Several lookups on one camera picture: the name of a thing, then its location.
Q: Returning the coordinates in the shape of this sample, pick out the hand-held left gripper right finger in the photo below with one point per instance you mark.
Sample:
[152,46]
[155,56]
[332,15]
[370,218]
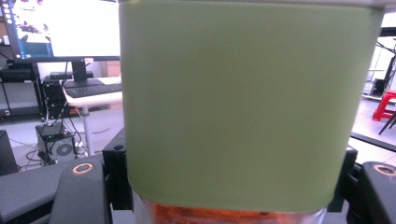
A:
[345,180]

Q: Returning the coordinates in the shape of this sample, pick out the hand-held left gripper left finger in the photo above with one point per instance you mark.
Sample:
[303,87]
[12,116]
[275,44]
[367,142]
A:
[118,174]

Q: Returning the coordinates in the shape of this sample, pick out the black metal shelf rack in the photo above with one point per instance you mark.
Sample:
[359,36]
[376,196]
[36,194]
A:
[25,193]

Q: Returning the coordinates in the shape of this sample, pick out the green jar with cream lid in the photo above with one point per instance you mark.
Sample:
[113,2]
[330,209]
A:
[243,102]

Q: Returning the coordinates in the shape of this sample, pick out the small open computer tower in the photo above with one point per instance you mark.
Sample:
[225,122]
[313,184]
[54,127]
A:
[57,146]

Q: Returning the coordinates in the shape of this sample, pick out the white office desk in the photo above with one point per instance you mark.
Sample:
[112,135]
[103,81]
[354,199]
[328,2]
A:
[93,101]

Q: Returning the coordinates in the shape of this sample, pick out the red plastic stool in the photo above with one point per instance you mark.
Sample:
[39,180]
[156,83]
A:
[384,105]

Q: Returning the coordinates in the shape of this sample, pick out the black keyboard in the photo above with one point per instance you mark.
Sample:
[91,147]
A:
[93,90]

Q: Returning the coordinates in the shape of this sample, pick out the large black computer tower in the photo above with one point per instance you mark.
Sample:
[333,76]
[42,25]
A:
[7,154]

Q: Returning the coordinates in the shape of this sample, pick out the dark equipment rack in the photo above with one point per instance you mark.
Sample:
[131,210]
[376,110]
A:
[18,90]

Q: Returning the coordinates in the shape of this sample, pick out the computer monitor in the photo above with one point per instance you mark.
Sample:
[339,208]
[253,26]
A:
[65,28]

